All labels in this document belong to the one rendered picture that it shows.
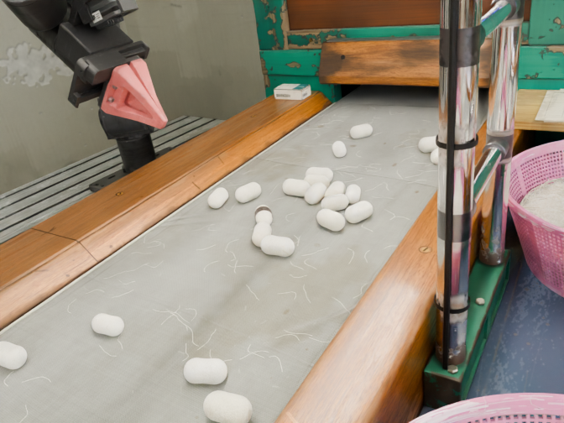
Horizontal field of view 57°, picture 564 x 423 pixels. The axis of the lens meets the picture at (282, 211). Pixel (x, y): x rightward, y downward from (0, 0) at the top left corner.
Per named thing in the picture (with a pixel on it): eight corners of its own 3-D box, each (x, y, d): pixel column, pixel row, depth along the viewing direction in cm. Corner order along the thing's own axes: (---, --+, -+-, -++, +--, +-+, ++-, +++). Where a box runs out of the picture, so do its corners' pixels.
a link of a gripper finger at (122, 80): (200, 92, 63) (145, 42, 64) (159, 110, 58) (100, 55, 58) (181, 131, 67) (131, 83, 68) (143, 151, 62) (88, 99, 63)
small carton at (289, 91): (274, 99, 98) (273, 88, 97) (284, 93, 101) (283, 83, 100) (302, 100, 95) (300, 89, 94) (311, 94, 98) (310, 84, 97)
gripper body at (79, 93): (154, 49, 64) (112, 10, 65) (88, 70, 56) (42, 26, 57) (139, 88, 68) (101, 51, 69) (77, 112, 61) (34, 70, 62)
